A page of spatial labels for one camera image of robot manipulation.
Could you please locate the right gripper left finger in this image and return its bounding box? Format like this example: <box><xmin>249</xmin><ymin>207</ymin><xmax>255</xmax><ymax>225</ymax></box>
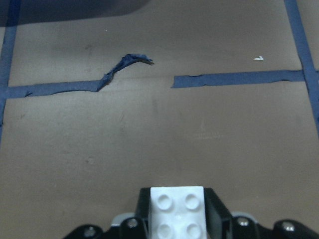
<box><xmin>65</xmin><ymin>188</ymin><xmax>151</xmax><ymax>239</ymax></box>

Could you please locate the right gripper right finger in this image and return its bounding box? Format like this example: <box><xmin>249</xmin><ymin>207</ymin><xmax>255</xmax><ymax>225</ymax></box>
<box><xmin>204</xmin><ymin>188</ymin><xmax>319</xmax><ymax>239</ymax></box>

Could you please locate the white block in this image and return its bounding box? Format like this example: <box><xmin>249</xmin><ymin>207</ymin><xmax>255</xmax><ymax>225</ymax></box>
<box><xmin>149</xmin><ymin>186</ymin><xmax>207</xmax><ymax>239</ymax></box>

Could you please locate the brown paper table cover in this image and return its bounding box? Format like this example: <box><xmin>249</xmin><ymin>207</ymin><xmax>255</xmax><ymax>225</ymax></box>
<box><xmin>0</xmin><ymin>0</ymin><xmax>319</xmax><ymax>239</ymax></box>

